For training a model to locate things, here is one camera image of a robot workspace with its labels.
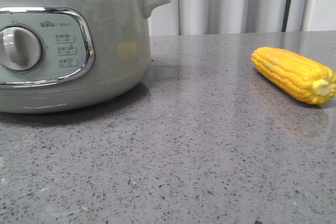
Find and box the sage green electric pot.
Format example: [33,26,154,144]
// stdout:
[1,0,171,113]

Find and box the white pleated curtain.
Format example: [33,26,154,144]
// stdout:
[149,0,335,36]

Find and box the yellow corn cob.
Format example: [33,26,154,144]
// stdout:
[251,47,335,104]

